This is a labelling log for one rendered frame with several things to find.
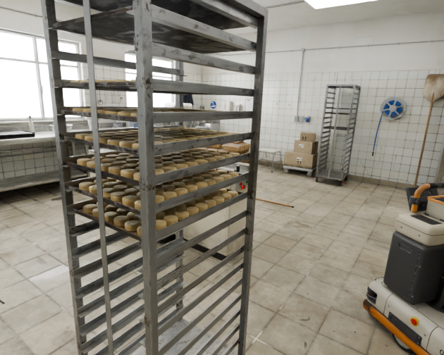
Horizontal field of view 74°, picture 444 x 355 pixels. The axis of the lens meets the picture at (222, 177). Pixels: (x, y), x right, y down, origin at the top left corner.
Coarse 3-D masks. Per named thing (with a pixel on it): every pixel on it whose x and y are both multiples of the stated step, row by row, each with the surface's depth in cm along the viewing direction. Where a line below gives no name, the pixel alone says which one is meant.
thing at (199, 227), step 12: (240, 204) 274; (216, 216) 270; (228, 216) 262; (192, 228) 292; (204, 228) 282; (228, 228) 265; (240, 228) 282; (204, 240) 285; (216, 240) 275; (240, 240) 286; (204, 252) 292; (216, 252) 282; (228, 252) 273
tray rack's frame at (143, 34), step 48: (48, 0) 93; (144, 0) 70; (240, 0) 101; (48, 48) 97; (144, 48) 72; (96, 96) 88; (144, 96) 75; (96, 144) 92; (144, 144) 78; (144, 192) 82; (144, 240) 86; (144, 288) 90; (192, 336) 170
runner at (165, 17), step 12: (132, 0) 71; (132, 12) 73; (156, 12) 77; (168, 12) 80; (168, 24) 83; (180, 24) 85; (192, 24) 88; (204, 24) 93; (204, 36) 97; (216, 36) 98; (228, 36) 104; (240, 48) 116; (252, 48) 118
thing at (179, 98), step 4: (176, 64) 145; (180, 64) 145; (176, 68) 146; (180, 68) 145; (176, 76) 147; (180, 76) 146; (176, 80) 147; (180, 80) 147; (176, 96) 149; (180, 96) 149; (176, 100) 150; (180, 100) 149; (176, 104) 150; (180, 104) 150; (176, 124) 153; (180, 124) 152; (176, 232) 168; (180, 232) 168; (176, 236) 169; (180, 236) 168; (180, 260) 172; (176, 264) 173; (180, 264) 173; (180, 276) 175; (176, 280) 176; (180, 288) 177; (176, 292) 178; (176, 304) 180; (180, 304) 179
